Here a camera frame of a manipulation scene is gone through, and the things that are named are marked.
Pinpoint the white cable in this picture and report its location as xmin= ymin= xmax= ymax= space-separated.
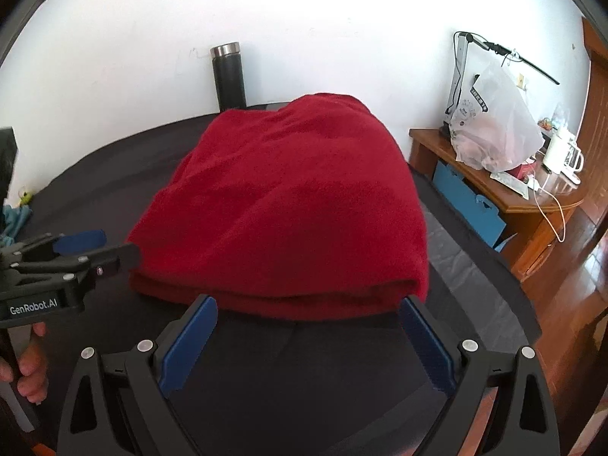
xmin=525 ymin=171 xmax=568 ymax=243

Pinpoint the person's left hand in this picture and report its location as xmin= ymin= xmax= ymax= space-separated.
xmin=0 ymin=320 xmax=51 ymax=407

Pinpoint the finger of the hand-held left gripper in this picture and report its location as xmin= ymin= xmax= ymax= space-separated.
xmin=14 ymin=229 xmax=108 ymax=262
xmin=21 ymin=244 xmax=142 ymax=280

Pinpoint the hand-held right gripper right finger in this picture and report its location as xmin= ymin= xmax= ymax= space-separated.
xmin=398 ymin=294 xmax=556 ymax=456

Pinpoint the black thermos bottle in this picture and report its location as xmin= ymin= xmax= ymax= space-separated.
xmin=210 ymin=42 xmax=248 ymax=112

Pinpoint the white kettle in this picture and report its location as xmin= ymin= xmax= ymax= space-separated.
xmin=541 ymin=130 xmax=585 ymax=186

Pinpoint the teal cloth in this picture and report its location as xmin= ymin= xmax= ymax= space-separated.
xmin=0 ymin=204 xmax=32 ymax=248

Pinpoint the clear tape strip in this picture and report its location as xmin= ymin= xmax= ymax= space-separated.
xmin=408 ymin=166 xmax=537 ymax=343

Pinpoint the red knit sweater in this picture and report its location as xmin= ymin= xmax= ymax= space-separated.
xmin=124 ymin=92 xmax=431 ymax=321

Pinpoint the white plastic bag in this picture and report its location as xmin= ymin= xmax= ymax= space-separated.
xmin=449 ymin=59 xmax=545 ymax=172

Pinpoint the blue storage box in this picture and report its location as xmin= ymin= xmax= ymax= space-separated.
xmin=432 ymin=160 xmax=507 ymax=250

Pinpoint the wooden side table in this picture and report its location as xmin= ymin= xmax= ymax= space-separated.
xmin=408 ymin=126 xmax=590 ymax=286

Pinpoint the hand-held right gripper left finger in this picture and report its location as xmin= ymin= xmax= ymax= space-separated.
xmin=57 ymin=293 xmax=219 ymax=456

